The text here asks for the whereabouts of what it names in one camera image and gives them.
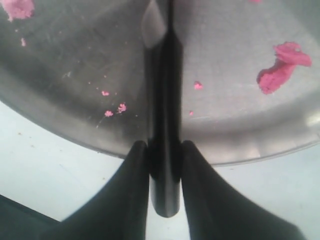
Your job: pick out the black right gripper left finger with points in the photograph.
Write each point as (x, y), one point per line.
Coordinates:
(118, 211)

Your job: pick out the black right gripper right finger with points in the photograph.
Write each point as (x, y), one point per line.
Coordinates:
(216, 211)

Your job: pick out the black serrated knife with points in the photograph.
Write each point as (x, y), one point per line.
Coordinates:
(163, 64)

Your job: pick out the small pink crumb centre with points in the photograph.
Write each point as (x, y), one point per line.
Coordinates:
(198, 85)

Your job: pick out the round steel plate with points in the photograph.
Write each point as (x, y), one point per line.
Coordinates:
(76, 68)

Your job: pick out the pink crumb near knife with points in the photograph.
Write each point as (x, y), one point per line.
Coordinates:
(288, 56)

